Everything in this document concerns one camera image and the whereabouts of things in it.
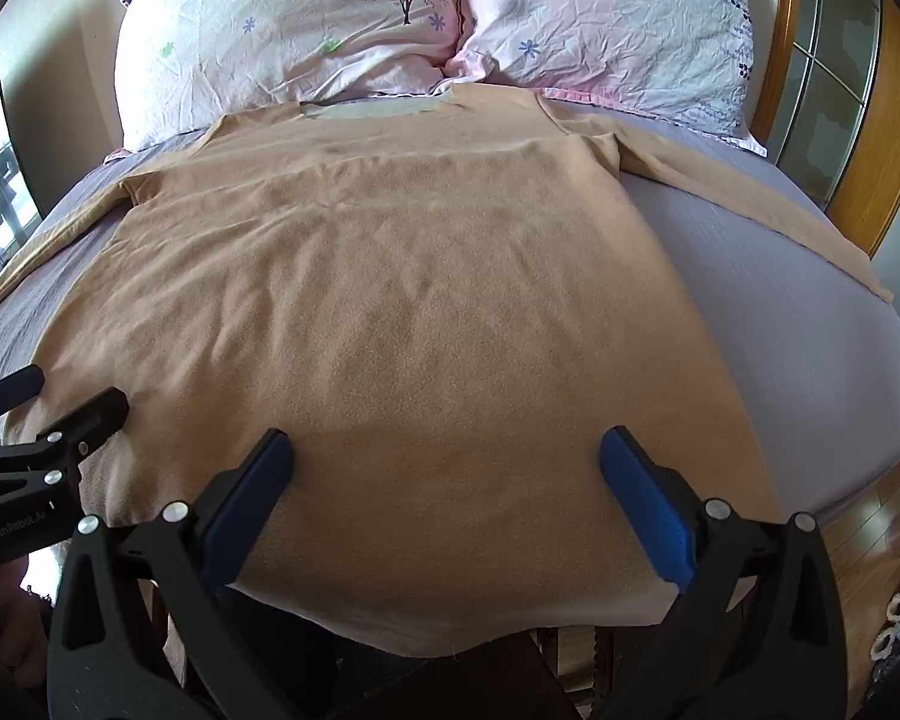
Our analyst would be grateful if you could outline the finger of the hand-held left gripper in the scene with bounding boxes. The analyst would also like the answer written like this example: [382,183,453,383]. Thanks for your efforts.
[0,388,130,503]
[0,364,47,436]

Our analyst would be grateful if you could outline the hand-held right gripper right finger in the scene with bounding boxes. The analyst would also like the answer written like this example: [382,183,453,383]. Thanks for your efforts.
[598,426,848,720]

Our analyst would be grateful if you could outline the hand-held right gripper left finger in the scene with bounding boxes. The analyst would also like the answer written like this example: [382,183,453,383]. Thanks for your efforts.
[45,429,323,720]

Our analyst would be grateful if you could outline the tan long-sleeve shirt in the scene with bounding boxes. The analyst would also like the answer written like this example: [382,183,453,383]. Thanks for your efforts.
[0,86,895,655]

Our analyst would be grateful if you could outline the person's left hand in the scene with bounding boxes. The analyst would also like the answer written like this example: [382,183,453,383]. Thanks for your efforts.
[0,551,55,687]

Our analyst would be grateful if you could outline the person's dark pants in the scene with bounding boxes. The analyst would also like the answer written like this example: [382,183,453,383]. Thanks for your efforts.
[266,600,601,720]

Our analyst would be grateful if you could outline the grey purple bed sheet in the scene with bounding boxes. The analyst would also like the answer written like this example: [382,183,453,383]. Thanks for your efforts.
[0,101,900,522]

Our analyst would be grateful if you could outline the pink tree print pillow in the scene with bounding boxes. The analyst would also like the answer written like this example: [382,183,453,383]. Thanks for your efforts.
[112,0,470,152]

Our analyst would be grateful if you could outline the pink flower print pillow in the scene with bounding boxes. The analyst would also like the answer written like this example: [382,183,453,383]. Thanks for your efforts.
[446,0,770,158]

